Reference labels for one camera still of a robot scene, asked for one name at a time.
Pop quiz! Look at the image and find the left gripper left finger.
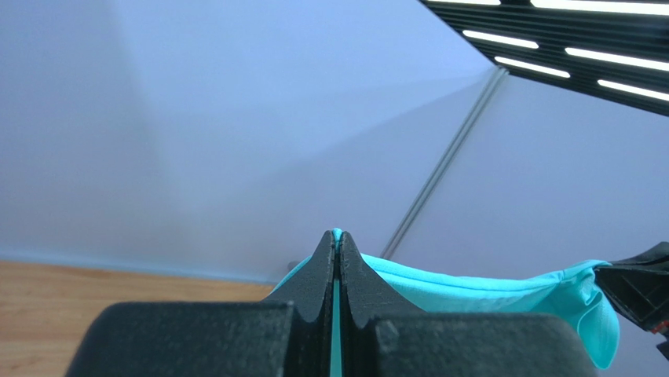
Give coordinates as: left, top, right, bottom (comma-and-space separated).
67, 231, 336, 376

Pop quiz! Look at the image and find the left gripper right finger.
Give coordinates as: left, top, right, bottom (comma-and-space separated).
338, 232, 597, 376

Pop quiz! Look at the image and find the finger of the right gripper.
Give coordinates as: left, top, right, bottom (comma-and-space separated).
594, 242, 668, 357

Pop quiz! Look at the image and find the mint green t shirt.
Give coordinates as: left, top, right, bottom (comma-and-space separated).
272, 229, 620, 372

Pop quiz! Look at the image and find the right aluminium corner post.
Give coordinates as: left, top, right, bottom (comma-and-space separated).
380, 67, 509, 260

